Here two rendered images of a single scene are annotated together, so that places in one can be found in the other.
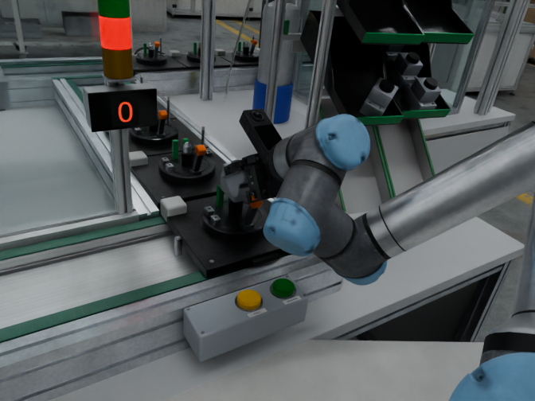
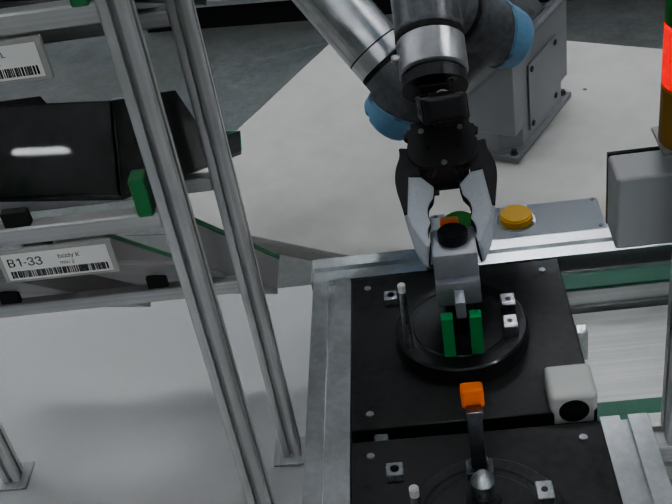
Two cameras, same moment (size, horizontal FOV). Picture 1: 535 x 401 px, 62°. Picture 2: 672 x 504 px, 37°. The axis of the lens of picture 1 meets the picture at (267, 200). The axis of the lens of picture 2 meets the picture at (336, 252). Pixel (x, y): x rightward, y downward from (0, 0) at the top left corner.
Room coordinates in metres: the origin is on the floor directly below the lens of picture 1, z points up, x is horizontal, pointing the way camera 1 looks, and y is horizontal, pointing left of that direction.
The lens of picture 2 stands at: (1.47, 0.51, 1.69)
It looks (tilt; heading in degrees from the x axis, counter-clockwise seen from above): 36 degrees down; 222
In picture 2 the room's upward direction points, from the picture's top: 10 degrees counter-clockwise
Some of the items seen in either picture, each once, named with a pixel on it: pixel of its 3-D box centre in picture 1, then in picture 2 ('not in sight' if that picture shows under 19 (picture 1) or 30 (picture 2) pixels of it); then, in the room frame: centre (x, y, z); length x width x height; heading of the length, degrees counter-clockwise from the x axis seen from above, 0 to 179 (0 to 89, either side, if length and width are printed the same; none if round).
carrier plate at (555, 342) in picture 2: (233, 226); (462, 344); (0.80, 0.06, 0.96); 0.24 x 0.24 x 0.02; 35
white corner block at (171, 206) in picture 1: (173, 209); (570, 394); (0.83, 0.20, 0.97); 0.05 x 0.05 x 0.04; 35
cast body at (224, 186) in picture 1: (235, 176); (455, 264); (0.81, 0.07, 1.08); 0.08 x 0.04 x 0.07; 35
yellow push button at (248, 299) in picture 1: (248, 301); (516, 219); (0.57, 0.01, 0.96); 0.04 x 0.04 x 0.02
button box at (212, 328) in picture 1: (247, 314); (517, 239); (0.57, 0.01, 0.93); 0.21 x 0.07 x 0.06; 125
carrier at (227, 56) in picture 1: (246, 48); not in sight; (2.34, 0.19, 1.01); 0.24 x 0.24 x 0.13; 35
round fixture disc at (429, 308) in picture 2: (234, 218); (461, 330); (0.80, 0.06, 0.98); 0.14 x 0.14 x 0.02
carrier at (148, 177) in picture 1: (187, 156); (484, 503); (1.01, 0.21, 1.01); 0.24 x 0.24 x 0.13; 35
